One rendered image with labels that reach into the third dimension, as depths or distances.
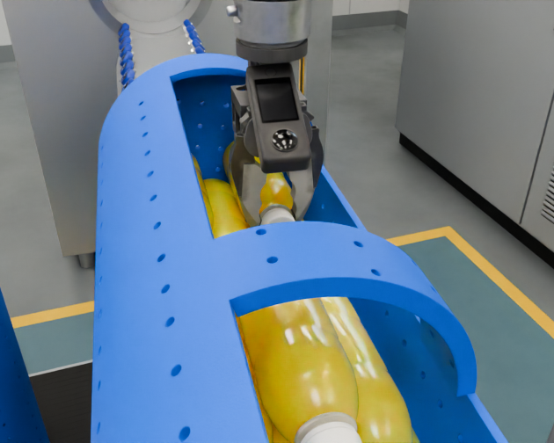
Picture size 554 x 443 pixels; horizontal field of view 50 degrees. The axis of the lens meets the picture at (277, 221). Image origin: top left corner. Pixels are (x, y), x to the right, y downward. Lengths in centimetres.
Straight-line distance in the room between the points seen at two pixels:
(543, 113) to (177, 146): 207
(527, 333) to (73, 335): 159
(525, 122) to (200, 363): 232
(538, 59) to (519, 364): 112
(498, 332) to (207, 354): 197
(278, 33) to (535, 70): 200
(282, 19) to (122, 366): 34
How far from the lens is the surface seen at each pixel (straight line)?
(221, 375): 32
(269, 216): 66
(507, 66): 263
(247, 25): 58
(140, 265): 44
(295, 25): 58
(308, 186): 66
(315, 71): 143
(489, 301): 239
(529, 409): 204
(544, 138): 250
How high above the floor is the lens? 146
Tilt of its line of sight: 33 degrees down
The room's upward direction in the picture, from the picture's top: straight up
